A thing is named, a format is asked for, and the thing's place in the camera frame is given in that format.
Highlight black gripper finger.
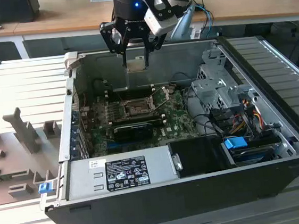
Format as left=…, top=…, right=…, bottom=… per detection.
left=141, top=34, right=171, bottom=68
left=99, top=19, right=131, bottom=71

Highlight small silver CPU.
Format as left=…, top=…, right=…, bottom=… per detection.
left=126, top=60, right=147, bottom=73

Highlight metal socket cover frame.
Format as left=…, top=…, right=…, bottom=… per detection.
left=145, top=84, right=178, bottom=112

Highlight thin wire locking lever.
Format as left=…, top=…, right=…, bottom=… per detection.
left=116, top=91, right=125, bottom=106

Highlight black RAM slot bank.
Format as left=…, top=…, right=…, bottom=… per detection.
left=112, top=84, right=156, bottom=102
left=111, top=111, right=167, bottom=130

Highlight CPU socket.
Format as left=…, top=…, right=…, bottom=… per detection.
left=120, top=97, right=156, bottom=120

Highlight wooden desk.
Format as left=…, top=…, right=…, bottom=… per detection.
left=0, top=0, right=299, bottom=61

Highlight silver metal drive cage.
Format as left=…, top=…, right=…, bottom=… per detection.
left=187, top=44, right=259, bottom=113

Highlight green motherboard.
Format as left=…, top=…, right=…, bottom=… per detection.
left=79, top=81, right=204, bottom=158

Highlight black graphics card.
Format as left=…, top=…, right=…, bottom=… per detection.
left=112, top=121, right=155, bottom=143

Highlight black box on desk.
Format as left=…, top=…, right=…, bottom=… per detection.
left=0, top=0, right=42, bottom=26

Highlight black plastic fan shroud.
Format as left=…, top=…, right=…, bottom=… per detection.
left=167, top=134, right=228, bottom=180

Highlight blue disk carrier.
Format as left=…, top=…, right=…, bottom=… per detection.
left=223, top=136, right=248, bottom=152

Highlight grey power supply unit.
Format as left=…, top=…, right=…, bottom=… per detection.
left=62, top=144, right=181, bottom=201

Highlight black hard disk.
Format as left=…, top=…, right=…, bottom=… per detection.
left=229, top=143, right=276, bottom=167

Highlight grey parts rack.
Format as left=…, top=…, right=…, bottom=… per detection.
left=0, top=102, right=71, bottom=208

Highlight blue case latch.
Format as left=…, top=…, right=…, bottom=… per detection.
left=38, top=181, right=54, bottom=195

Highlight open black PC case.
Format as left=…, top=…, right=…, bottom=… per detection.
left=24, top=28, right=299, bottom=224

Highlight green RAM stick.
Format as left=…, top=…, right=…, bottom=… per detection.
left=0, top=170, right=30, bottom=183

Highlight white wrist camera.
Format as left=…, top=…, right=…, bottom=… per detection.
left=143, top=6, right=180, bottom=37

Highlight blue cable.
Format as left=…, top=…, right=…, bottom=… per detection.
left=194, top=2, right=216, bottom=37

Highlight black cable connectors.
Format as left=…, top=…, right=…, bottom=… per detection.
left=209, top=105, right=235, bottom=130

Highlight yellow and red wire bundle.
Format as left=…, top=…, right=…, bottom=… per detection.
left=229, top=110, right=265, bottom=134

